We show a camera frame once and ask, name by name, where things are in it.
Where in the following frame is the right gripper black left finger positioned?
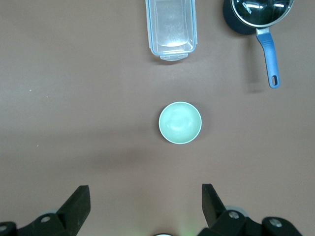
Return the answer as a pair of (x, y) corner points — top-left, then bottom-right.
(0, 185), (91, 236)

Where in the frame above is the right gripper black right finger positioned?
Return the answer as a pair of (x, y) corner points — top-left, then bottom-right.
(196, 183), (303, 236)

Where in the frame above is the light green bowl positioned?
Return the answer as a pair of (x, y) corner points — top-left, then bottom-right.
(158, 101), (203, 145)

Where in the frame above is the brown table cover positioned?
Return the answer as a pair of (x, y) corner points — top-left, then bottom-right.
(0, 0), (315, 236)

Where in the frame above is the clear plastic food container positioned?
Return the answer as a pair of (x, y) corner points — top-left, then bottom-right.
(145, 0), (198, 61)

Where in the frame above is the glass saucepan lid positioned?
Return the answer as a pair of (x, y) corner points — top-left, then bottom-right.
(230, 0), (295, 27)

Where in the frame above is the dark saucepan with blue handle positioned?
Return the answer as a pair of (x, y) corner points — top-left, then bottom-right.
(222, 0), (295, 89)

